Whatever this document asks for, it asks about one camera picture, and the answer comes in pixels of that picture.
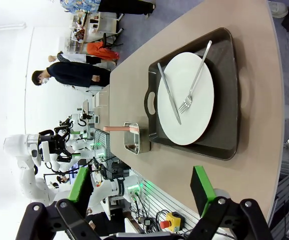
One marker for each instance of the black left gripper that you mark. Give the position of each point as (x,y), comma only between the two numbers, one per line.
(54,143)

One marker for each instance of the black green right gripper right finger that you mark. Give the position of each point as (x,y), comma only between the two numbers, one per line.
(202,190)

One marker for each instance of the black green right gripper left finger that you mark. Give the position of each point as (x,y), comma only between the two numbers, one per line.
(79,185)

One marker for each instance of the pink lint roller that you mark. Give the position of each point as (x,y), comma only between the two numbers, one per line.
(114,128)

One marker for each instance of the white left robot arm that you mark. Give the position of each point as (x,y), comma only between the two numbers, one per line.
(22,167)

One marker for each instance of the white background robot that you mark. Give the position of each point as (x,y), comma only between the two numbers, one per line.
(80,145)

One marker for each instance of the yellow red emergency stop button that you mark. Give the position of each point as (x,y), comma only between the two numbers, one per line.
(172,221)

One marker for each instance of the large white dinner plate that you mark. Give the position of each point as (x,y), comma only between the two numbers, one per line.
(199,120)

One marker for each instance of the masked person in black top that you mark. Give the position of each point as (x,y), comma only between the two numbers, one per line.
(72,73)

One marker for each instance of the rectangular stainless steel tin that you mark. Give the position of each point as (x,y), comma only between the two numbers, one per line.
(144,147)

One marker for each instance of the person in white grey top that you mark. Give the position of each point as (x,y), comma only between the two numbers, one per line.
(72,58)

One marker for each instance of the silver table knife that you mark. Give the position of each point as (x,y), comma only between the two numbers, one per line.
(169,95)

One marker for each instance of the orange garment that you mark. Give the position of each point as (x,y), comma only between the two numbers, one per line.
(99,50)

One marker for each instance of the silver fork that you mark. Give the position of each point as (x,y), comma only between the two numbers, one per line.
(197,77)

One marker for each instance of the person in blue floral shirt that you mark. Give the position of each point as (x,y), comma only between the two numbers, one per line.
(124,6)

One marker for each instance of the white shoe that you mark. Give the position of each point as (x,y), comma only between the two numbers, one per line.
(279,7)

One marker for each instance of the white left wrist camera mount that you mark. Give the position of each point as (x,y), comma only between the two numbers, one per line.
(45,151)

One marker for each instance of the grey slotted mounting rail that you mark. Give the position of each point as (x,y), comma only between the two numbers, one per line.
(164,197)

